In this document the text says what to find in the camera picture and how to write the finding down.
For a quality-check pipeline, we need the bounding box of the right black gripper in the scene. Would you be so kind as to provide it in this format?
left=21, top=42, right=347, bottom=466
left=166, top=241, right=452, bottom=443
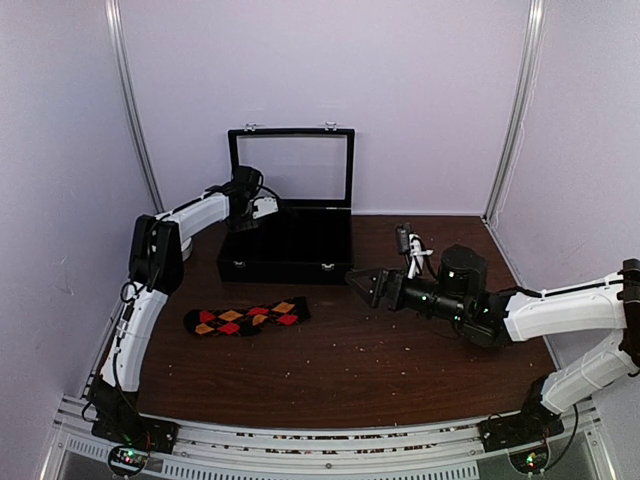
left=345, top=267, right=468, bottom=325

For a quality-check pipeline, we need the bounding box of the black red orange argyle sock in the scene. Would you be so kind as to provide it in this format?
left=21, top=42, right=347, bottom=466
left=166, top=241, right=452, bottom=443
left=183, top=296, right=311, bottom=337

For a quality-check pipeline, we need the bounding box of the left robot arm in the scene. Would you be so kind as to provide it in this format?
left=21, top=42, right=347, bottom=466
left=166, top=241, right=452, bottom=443
left=88, top=166, right=278, bottom=444

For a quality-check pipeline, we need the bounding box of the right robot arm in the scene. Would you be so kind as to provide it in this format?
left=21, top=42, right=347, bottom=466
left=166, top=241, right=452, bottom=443
left=345, top=244, right=639, bottom=442

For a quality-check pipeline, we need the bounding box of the black display box with lid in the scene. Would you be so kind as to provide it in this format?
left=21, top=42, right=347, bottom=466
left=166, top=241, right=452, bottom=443
left=216, top=126, right=356, bottom=285

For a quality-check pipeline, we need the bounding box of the white fluted bowl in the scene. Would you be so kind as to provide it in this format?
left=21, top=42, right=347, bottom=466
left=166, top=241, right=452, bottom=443
left=181, top=238, right=193, bottom=262

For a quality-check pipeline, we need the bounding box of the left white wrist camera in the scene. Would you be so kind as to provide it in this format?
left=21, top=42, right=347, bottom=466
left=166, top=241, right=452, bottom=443
left=252, top=197, right=279, bottom=219

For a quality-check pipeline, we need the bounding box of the front aluminium rail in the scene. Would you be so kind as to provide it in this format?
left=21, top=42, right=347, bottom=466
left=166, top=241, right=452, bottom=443
left=36, top=397, right=617, bottom=479

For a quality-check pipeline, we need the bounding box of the right aluminium frame post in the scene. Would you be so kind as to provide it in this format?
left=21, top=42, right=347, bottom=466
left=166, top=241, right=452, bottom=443
left=483, top=0, right=546, bottom=226

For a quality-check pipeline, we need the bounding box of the aluminium frame post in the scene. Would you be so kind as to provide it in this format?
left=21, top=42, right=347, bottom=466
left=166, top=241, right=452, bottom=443
left=483, top=0, right=546, bottom=226
left=104, top=0, right=165, bottom=213

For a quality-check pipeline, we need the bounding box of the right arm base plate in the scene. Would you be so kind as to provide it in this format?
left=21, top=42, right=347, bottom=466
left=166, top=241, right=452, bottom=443
left=477, top=413, right=564, bottom=452

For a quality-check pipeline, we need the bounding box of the left aluminium frame post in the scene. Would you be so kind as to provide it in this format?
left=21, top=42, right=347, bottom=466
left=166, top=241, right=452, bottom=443
left=104, top=0, right=165, bottom=213

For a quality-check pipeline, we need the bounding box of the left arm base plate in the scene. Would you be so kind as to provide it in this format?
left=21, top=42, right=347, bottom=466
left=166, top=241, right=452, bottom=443
left=91, top=416, right=179, bottom=454

